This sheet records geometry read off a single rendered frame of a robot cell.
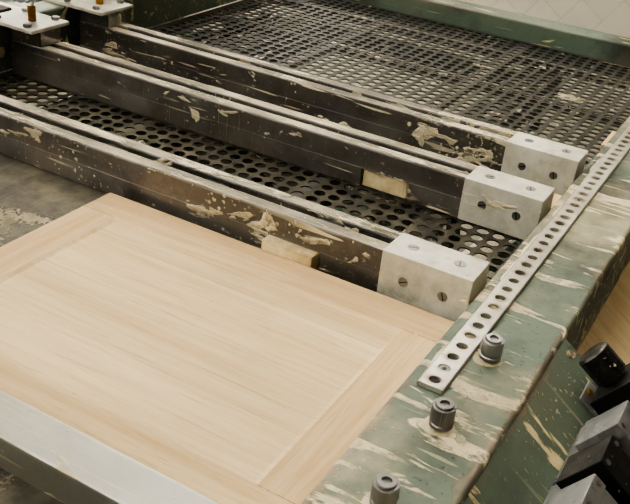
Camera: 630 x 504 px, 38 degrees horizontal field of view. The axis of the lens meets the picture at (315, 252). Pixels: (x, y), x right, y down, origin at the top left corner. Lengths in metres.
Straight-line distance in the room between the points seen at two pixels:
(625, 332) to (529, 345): 0.72
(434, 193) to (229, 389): 0.58
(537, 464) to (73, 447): 0.45
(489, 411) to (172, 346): 0.36
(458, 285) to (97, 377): 0.45
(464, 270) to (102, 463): 0.52
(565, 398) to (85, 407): 0.52
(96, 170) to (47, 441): 0.61
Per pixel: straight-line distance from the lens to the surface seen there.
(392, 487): 0.81
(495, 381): 1.00
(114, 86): 1.74
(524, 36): 2.48
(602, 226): 1.40
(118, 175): 1.39
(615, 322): 1.77
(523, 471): 0.94
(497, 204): 1.40
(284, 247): 1.22
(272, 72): 1.76
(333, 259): 1.21
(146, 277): 1.17
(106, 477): 0.86
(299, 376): 1.01
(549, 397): 1.03
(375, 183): 1.48
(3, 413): 0.93
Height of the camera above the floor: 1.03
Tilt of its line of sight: 2 degrees up
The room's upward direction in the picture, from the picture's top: 40 degrees counter-clockwise
